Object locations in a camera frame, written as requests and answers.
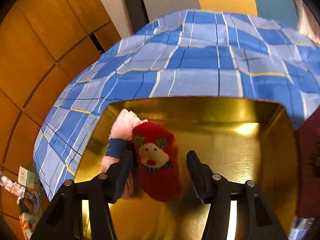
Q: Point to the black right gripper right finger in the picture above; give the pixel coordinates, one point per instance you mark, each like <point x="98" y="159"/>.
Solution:
<point x="210" y="188"/>

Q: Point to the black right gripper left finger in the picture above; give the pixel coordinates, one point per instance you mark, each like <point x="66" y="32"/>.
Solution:
<point x="107" y="187"/>

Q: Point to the red reindeer plush sock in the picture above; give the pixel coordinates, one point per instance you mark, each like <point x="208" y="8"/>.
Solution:
<point x="158" y="172"/>

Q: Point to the gold metallic tin box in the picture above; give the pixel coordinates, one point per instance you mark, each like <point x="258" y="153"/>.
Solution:
<point x="240" y="139"/>

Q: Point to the dark red box lid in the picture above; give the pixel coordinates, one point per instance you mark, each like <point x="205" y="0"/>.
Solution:
<point x="307" y="141"/>

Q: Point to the blue plaid tablecloth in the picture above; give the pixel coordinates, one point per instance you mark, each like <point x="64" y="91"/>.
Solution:
<point x="183" y="53"/>

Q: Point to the beige curtain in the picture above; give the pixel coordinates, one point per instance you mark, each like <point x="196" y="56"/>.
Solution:
<point x="307" y="23"/>

